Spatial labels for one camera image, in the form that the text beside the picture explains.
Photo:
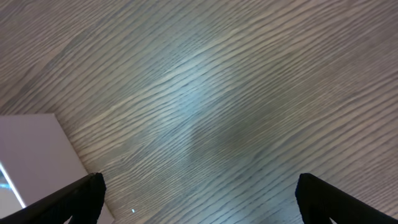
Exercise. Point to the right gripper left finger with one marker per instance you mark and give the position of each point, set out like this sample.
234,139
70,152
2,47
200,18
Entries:
78,203

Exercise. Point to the white cardboard box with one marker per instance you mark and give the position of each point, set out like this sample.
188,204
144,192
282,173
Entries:
37,160

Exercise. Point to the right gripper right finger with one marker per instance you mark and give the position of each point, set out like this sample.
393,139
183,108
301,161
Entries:
322,203

